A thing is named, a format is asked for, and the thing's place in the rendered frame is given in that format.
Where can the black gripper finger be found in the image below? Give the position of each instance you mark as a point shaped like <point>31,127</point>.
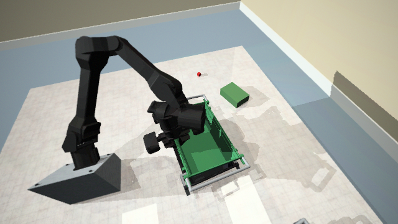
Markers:
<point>182,140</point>
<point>171,145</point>

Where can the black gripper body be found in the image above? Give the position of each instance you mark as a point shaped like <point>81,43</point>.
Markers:
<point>167,136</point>

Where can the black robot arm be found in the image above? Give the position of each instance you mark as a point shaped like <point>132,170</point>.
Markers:
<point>92,54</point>

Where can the green rectangular block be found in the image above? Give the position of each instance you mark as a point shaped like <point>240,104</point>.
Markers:
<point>234,94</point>

